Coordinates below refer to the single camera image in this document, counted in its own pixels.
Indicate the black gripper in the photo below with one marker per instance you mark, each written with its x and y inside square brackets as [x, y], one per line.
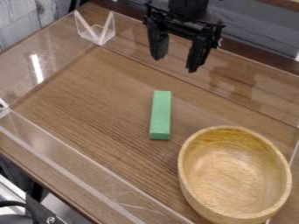
[188, 19]

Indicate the green rectangular block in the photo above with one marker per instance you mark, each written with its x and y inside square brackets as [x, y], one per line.
[160, 115]

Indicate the brown wooden bowl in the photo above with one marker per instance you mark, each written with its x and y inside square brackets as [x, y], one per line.
[233, 175]

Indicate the clear acrylic corner bracket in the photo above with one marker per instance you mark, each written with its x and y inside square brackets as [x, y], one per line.
[99, 34]

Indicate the clear acrylic tray wall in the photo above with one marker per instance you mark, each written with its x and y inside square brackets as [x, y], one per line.
[76, 113]

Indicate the black metal table frame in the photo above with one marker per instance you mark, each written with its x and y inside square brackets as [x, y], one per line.
[18, 208]

